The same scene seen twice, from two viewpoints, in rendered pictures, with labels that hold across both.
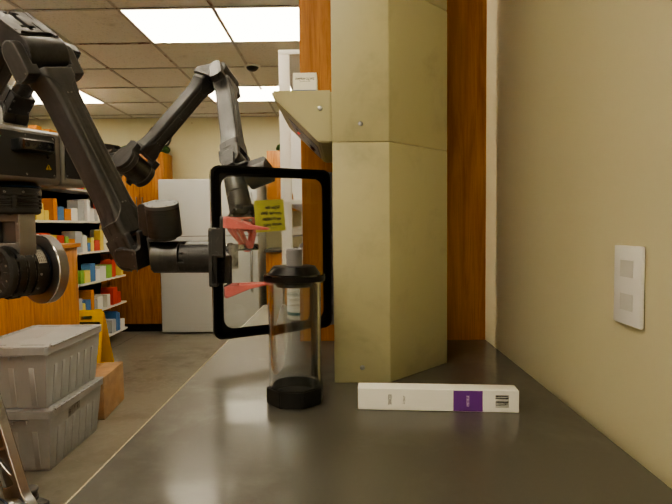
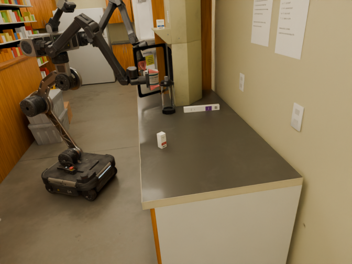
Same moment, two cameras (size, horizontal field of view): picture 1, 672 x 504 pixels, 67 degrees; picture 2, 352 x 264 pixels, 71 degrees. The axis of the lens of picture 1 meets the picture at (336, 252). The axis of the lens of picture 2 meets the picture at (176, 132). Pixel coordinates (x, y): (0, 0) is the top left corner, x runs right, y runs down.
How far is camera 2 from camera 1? 93 cm
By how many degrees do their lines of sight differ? 24
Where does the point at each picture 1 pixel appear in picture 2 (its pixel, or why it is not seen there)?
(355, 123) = (177, 38)
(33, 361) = not seen: hidden behind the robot
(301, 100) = (162, 32)
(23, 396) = (45, 119)
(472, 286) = (207, 74)
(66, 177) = (73, 46)
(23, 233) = (67, 69)
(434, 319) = (198, 87)
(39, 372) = not seen: hidden behind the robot
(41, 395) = not seen: hidden behind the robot
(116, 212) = (119, 70)
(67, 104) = (102, 43)
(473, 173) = (207, 39)
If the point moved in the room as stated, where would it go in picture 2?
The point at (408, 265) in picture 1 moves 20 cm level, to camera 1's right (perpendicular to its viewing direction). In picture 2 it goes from (192, 75) to (217, 72)
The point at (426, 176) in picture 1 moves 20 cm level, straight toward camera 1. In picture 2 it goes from (196, 48) to (198, 53)
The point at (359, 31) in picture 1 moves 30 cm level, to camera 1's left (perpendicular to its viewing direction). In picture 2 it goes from (177, 10) to (132, 13)
